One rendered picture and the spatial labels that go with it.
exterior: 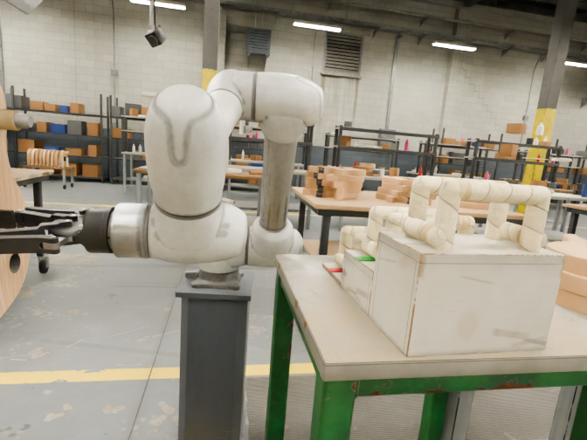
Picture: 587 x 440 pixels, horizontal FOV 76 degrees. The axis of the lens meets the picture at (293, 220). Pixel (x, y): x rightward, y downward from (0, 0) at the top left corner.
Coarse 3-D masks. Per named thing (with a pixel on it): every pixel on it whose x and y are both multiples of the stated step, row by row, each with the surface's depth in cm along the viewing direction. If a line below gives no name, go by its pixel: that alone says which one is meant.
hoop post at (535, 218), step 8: (544, 200) 60; (528, 208) 62; (536, 208) 61; (544, 208) 60; (528, 216) 62; (536, 216) 61; (544, 216) 61; (528, 224) 62; (536, 224) 61; (544, 224) 61; (528, 232) 62; (536, 232) 61; (520, 240) 63; (528, 240) 62; (536, 240) 61; (520, 248) 63; (528, 248) 62; (536, 248) 62
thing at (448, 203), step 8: (440, 192) 58; (448, 192) 56; (456, 192) 56; (440, 200) 57; (448, 200) 57; (456, 200) 56; (440, 208) 57; (448, 208) 57; (456, 208) 57; (440, 216) 58; (448, 216) 57; (456, 216) 57; (440, 224) 58; (448, 224) 57; (456, 224) 58; (448, 232) 57; (448, 240) 58; (432, 248) 59; (440, 248) 58; (448, 248) 58
